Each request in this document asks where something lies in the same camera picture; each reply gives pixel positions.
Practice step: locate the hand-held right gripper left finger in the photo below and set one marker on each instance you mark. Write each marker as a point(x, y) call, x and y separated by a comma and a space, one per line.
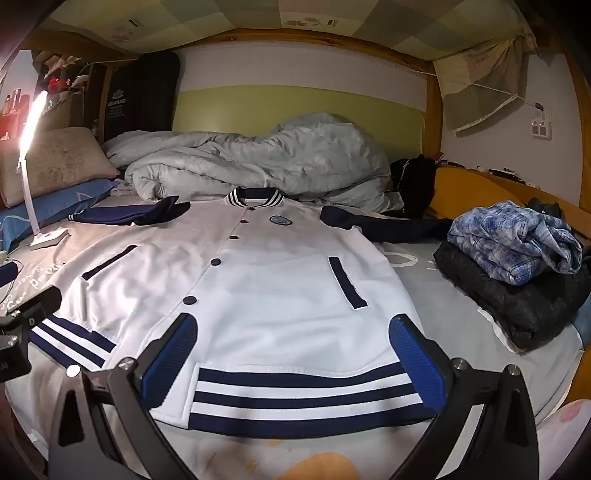
point(171, 355)

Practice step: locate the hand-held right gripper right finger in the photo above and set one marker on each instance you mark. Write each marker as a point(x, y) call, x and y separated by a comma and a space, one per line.
point(415, 364)

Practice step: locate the white navy varsity jacket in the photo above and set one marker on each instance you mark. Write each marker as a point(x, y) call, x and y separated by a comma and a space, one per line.
point(258, 286)

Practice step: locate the white desk lamp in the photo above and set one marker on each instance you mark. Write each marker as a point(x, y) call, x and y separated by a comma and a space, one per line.
point(51, 239)

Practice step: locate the black puffer jacket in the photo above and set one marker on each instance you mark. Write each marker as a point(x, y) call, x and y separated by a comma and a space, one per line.
point(508, 304)

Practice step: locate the blue pillow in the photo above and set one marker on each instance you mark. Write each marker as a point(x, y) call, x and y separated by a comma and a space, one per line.
point(55, 203)

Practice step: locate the blue plaid shirt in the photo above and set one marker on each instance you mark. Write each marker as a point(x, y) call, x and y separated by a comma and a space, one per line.
point(512, 244)

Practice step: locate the pink printed cloth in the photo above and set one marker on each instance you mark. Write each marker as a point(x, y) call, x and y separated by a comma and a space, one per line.
point(572, 429)

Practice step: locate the beige pillow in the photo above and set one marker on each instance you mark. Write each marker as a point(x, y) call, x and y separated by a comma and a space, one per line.
point(60, 161)

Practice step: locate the black bag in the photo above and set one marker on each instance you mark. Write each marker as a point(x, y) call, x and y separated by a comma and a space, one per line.
point(415, 184)

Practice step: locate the yellow cushion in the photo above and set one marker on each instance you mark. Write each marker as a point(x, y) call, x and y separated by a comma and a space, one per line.
point(466, 189)

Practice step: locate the dark grey small object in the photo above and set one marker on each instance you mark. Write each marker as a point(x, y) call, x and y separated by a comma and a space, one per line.
point(545, 207)

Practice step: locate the grey duvet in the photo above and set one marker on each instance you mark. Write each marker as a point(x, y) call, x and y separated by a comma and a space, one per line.
point(258, 161)

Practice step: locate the black hanging garment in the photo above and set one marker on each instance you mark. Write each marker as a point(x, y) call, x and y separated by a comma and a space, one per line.
point(138, 97)

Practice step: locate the cluttered hanging organizer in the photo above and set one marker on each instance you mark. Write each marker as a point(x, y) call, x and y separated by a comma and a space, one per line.
point(60, 69)

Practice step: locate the hanging patchwork curtain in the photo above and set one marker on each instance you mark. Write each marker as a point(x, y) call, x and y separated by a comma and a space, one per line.
point(480, 78)

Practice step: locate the pastel patchwork canopy cloth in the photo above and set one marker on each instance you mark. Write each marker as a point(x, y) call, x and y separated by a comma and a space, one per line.
point(277, 14)

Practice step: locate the white wall socket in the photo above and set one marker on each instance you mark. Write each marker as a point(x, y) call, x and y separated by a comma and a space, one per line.
point(540, 127)

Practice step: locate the wooden bed frame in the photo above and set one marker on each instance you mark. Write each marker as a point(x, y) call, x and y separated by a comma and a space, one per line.
point(277, 34)

